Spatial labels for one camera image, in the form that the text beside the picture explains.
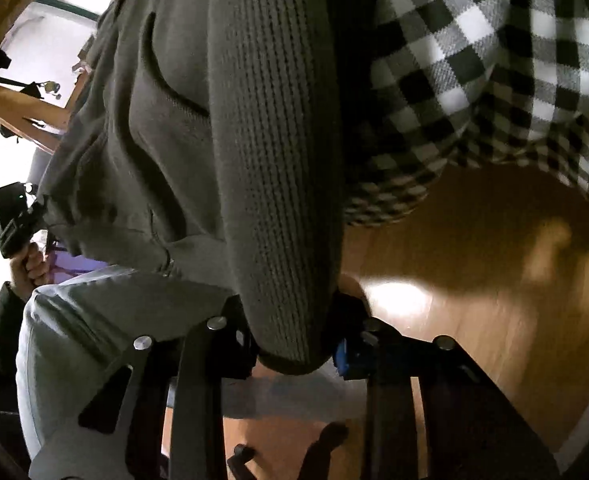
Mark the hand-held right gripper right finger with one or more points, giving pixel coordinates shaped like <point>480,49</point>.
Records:
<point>345,360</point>

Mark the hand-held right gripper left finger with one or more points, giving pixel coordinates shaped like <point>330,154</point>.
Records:
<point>194,385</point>

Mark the person's left forearm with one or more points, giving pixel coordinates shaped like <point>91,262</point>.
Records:
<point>4,330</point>

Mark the person's left hand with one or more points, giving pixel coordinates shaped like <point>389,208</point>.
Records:
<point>32,267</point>

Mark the person's leg in light jeans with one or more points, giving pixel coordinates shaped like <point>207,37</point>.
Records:
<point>99,320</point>

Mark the black white checkered bed sheet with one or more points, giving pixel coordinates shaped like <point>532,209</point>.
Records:
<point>474,60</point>

